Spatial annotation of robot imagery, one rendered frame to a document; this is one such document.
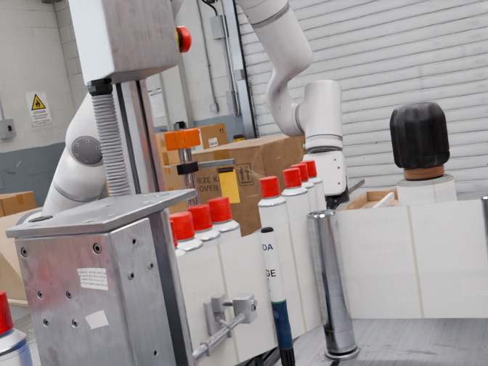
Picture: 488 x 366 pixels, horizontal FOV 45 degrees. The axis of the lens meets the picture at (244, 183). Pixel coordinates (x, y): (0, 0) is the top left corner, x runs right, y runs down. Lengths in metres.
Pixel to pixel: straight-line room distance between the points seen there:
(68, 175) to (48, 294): 0.96
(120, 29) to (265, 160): 0.78
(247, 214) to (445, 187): 0.76
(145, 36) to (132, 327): 0.46
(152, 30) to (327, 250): 0.37
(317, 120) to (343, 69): 4.14
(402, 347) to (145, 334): 0.41
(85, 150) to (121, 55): 0.55
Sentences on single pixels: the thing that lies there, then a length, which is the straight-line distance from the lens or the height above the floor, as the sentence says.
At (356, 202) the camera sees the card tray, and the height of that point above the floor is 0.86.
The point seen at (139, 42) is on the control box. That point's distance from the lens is 0.83.
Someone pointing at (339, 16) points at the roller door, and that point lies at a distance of 5.48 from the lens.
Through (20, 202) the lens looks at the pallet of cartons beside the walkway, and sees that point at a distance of 4.47.
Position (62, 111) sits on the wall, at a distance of 7.71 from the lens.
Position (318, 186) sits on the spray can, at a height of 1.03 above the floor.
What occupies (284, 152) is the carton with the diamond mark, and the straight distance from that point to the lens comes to 1.61.
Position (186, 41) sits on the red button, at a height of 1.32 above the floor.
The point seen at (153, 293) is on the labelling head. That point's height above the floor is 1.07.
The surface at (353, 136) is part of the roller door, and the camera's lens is 5.47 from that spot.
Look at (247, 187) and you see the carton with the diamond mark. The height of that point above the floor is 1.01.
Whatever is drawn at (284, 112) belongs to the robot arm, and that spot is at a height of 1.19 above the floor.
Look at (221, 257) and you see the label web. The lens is 0.69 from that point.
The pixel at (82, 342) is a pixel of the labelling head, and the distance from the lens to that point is 0.51.
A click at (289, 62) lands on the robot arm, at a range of 1.27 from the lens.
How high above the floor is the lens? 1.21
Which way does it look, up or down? 7 degrees down
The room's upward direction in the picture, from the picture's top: 9 degrees counter-clockwise
